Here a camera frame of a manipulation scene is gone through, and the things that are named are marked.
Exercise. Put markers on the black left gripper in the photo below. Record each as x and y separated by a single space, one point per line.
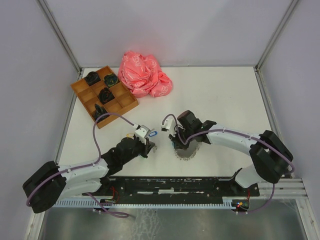
146 147

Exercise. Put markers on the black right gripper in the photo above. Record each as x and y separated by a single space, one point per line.
177 144

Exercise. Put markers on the key with yellow tag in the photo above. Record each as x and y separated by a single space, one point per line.
130 135

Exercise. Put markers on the key with blue tag upper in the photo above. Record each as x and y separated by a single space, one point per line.
153 133

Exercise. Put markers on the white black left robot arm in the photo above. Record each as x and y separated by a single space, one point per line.
52 182

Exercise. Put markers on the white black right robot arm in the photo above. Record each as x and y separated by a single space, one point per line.
270 158

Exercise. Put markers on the black rolled item lower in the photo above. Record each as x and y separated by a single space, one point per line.
100 113

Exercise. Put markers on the black rolled item centre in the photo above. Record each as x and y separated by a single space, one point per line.
105 95

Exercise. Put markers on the brown wooden compartment tray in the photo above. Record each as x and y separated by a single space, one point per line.
123 102

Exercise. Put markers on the black yellow rolled item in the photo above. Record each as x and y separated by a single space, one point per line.
111 80

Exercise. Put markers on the crumpled pink plastic bag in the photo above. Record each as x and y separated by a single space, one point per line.
143 76

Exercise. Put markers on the black rolled item top left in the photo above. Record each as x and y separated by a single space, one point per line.
92 78

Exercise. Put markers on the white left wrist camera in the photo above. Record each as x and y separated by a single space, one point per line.
141 131

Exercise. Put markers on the black metal base rail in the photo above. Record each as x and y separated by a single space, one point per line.
120 186

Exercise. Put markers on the white slotted cable duct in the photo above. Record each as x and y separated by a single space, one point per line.
151 201

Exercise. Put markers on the aluminium front frame rail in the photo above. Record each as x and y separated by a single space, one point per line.
286 188

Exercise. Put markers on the aluminium frame post left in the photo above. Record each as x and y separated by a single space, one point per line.
44 6

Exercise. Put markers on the aluminium frame post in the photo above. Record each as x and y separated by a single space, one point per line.
277 33
44 6

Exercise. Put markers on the aluminium frame post right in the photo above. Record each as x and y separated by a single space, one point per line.
277 33

